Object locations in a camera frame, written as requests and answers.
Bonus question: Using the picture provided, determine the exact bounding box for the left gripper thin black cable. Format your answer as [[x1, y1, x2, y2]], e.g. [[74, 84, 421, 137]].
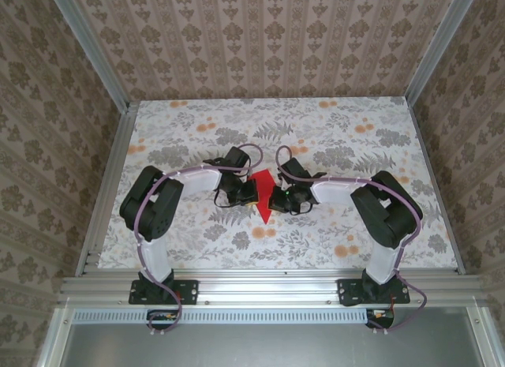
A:
[[215, 189, 241, 208]]

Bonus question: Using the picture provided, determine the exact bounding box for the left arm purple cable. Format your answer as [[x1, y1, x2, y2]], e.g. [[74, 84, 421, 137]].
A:
[[133, 143, 264, 339]]

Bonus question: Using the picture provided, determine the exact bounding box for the aluminium front rail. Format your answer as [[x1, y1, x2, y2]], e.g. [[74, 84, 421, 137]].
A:
[[58, 275, 488, 305]]

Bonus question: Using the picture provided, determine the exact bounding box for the right gripper thin black cable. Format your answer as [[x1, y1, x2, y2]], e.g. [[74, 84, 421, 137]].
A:
[[290, 197, 319, 215]]

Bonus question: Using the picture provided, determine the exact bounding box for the aluminium upright post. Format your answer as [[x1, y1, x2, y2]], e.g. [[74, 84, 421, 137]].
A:
[[404, 0, 474, 106], [49, 0, 130, 110]]

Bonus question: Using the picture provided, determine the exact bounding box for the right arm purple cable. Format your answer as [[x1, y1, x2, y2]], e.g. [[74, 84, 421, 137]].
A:
[[275, 145, 429, 336]]

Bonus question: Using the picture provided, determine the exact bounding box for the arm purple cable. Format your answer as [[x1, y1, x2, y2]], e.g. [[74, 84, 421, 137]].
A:
[[133, 143, 264, 339], [275, 145, 429, 336]]

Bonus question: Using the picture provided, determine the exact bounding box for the grey slotted cable duct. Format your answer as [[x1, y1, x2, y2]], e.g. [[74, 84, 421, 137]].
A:
[[73, 308, 370, 323]]

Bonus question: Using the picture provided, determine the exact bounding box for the red paper sheet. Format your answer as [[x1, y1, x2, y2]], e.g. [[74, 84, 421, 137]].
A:
[[246, 169, 279, 226]]

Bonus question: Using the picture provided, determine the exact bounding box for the aluminium lower frame rail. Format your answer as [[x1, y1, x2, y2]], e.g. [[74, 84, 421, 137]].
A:
[[37, 307, 76, 367], [465, 305, 500, 367]]

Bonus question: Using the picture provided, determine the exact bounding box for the aluminium side rail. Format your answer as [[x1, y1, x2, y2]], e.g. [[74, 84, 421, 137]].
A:
[[74, 101, 140, 277], [405, 98, 467, 275]]

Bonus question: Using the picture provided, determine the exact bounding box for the gripper thin black cable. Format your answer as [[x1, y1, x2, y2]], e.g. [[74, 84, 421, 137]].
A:
[[215, 189, 241, 208], [290, 197, 319, 215]]

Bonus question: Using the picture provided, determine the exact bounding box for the black electronics board with wires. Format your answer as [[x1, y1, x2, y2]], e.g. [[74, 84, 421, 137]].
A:
[[365, 306, 396, 331], [146, 309, 181, 331]]

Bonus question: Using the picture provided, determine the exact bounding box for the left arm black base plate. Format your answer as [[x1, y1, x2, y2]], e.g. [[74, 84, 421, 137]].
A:
[[129, 279, 199, 306]]

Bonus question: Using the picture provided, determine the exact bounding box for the grey metal sheet panel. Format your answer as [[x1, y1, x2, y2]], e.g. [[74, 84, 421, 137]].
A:
[[58, 319, 488, 367]]

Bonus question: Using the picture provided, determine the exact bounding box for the floral table cover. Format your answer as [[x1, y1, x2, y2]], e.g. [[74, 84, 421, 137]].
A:
[[96, 98, 461, 272]]

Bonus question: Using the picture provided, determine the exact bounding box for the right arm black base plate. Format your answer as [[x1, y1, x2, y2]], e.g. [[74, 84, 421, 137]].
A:
[[337, 279, 411, 307]]

